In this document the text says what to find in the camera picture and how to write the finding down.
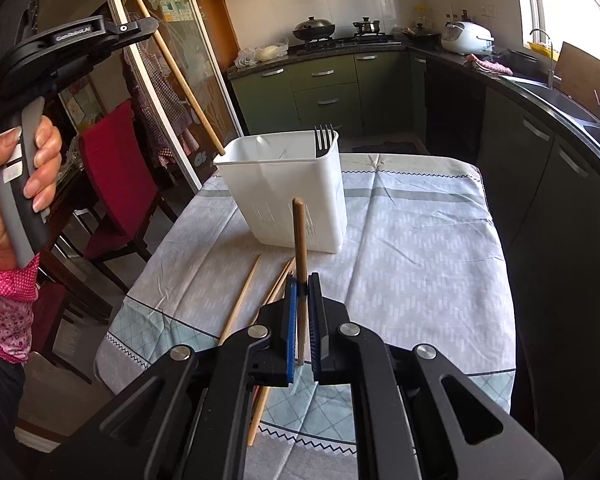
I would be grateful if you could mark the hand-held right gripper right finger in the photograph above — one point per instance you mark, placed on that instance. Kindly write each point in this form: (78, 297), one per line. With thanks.
(314, 330)

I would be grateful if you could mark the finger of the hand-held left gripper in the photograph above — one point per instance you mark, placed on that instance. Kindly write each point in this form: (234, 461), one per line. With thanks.
(130, 27)

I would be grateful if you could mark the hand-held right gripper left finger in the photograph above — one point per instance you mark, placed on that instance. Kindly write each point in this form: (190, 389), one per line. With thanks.
(291, 325)

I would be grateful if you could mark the dark wooden chopstick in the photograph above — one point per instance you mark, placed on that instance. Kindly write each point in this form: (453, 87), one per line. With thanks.
(300, 240)

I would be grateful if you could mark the white plastic utensil holder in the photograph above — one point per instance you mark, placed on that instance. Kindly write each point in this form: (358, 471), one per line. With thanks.
(280, 200)

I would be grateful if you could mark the person's left forearm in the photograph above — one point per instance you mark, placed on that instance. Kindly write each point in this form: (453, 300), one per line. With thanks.
(2, 310)

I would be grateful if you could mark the person's left hand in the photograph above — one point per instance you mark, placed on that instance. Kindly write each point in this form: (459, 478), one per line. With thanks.
(42, 160)

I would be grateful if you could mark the printed glass sliding door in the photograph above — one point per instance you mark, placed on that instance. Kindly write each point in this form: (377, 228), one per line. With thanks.
(180, 10)

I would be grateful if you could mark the checked apron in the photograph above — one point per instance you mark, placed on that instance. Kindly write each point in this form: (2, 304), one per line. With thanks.
(152, 110)

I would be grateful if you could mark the patterned grey green tablecloth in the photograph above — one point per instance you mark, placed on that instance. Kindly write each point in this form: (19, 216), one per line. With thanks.
(420, 260)

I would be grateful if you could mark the red upholstered chair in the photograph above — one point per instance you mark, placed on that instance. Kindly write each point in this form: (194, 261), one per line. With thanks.
(115, 175)

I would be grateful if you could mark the clear plastic bags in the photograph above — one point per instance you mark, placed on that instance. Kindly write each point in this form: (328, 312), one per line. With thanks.
(262, 54)

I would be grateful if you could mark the metal fork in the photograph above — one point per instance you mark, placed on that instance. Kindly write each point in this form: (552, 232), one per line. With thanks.
(325, 150)

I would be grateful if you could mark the black wok with lid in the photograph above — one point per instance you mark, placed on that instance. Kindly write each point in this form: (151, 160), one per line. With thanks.
(312, 30)

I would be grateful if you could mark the green lower kitchen cabinets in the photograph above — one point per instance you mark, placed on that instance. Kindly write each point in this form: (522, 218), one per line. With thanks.
(325, 85)

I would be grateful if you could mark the black gas stove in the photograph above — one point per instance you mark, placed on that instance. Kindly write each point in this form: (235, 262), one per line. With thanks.
(350, 40)

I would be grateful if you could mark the dark kitchen counter cabinets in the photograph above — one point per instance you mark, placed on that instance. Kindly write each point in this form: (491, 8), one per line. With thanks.
(530, 160)

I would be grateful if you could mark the black pan with lid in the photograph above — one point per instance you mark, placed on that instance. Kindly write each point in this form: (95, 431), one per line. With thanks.
(425, 35)

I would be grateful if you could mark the pink cloth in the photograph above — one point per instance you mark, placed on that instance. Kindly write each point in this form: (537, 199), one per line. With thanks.
(490, 66)

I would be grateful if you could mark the white rice cooker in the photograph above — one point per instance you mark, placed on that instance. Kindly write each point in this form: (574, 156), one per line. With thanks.
(465, 37)

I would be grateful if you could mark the steel kitchen sink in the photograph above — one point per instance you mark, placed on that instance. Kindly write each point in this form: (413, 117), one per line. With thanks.
(560, 97)

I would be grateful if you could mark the small steel faucet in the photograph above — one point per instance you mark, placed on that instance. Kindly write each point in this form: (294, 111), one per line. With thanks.
(550, 60)

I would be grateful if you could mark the yellow sponge tray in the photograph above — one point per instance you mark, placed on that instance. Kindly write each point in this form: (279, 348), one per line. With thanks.
(542, 47)

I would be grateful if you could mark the wooden cutting board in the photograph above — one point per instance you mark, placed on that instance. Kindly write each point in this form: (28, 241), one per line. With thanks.
(585, 72)

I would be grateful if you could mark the white wall socket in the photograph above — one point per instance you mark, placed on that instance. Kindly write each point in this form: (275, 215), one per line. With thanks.
(490, 11)

